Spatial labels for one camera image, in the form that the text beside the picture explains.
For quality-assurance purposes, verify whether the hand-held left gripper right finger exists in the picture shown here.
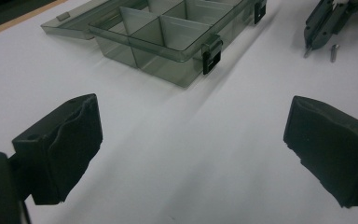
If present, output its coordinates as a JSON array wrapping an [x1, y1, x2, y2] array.
[[282, 95, 358, 209]]

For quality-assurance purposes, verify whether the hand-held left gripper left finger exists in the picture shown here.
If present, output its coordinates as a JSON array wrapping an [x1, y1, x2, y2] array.
[[11, 92, 104, 206]]

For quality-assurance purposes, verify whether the small metal screw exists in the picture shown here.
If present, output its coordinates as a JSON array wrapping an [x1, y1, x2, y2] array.
[[329, 44, 340, 63]]

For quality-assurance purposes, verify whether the clear grey compartment box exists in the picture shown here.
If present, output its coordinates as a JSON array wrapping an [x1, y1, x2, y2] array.
[[40, 0, 268, 89]]

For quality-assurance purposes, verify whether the wooden table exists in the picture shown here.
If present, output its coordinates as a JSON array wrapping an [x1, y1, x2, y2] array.
[[0, 0, 69, 42]]

